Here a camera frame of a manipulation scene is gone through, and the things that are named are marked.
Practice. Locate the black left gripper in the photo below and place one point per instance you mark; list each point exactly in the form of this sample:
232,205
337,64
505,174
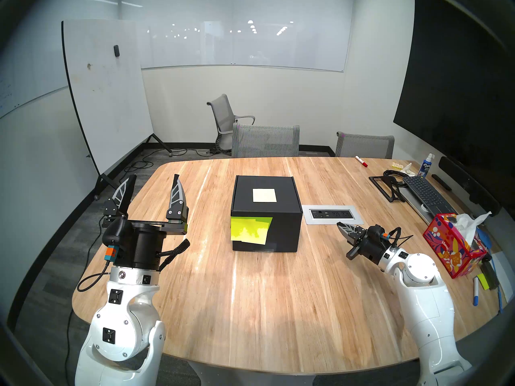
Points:
141,244

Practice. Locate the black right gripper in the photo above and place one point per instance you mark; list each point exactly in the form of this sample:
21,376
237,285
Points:
368,250

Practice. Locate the black cardboard box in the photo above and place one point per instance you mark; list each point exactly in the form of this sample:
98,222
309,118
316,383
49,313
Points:
281,232

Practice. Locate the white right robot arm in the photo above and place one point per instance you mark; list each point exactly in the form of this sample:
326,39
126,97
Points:
426,309

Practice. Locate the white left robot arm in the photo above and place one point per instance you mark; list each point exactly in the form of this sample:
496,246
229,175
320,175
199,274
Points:
120,329

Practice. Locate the red floral tissue box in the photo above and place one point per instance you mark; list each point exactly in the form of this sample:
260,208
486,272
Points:
448,248

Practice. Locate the silver table power outlet panel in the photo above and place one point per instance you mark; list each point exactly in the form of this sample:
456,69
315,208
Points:
333,214

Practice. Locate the black folding laptop stand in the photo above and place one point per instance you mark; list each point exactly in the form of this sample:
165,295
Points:
392,188

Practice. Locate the silver keyboard tray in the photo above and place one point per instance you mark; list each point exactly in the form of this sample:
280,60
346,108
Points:
414,206

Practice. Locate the red capped whiteboard marker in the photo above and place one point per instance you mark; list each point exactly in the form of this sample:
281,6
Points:
361,161

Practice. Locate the black keyboard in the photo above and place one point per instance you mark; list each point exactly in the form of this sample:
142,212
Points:
426,192

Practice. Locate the crumpled white tissue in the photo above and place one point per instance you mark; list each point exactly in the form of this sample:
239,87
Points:
408,169

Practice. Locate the grey mesh office chair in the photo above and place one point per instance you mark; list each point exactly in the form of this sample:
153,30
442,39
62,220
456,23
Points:
364,146
265,140

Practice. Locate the whiteboard cleaner spray bottle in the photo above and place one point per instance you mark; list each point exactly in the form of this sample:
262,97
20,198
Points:
425,169

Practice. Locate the pale square sticky note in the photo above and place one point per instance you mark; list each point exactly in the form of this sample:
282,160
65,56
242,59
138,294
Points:
264,195

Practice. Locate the black remote control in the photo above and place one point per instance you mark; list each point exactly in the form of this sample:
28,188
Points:
441,182

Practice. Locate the neon yellow sticky note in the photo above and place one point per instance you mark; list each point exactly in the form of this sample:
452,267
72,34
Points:
249,230

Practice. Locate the white tissue sheet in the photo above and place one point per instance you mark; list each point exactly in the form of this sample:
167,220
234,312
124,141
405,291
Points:
466,224

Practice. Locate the mobile whiteboard on stand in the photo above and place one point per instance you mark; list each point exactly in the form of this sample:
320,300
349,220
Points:
108,103

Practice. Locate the grey office chair with armrests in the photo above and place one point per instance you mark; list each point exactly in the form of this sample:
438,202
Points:
221,111

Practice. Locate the black video conference bar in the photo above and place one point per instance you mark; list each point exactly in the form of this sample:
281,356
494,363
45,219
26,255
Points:
470,186

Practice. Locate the blue plastic swatter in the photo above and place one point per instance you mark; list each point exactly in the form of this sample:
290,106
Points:
485,238

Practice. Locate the blue capped whiteboard marker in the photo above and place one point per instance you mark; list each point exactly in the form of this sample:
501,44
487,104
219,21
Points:
476,291

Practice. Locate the yellow sticky note pad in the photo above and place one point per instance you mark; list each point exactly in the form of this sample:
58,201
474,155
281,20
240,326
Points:
483,281

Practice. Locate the black felt board eraser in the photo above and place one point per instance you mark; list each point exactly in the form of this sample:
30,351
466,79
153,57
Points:
491,274

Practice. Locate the white paper sheet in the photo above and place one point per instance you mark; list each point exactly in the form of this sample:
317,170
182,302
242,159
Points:
507,272

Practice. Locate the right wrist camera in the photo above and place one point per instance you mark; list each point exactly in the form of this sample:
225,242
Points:
385,236

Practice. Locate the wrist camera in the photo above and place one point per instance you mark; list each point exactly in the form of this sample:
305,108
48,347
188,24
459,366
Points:
385,236
112,232

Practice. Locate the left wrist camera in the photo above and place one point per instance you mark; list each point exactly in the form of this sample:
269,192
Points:
112,232

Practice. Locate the large black wall screen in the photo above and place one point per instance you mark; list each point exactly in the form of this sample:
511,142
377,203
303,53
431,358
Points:
458,87

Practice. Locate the large wall glass whiteboard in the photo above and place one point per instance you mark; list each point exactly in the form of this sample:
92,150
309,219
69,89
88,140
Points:
249,43

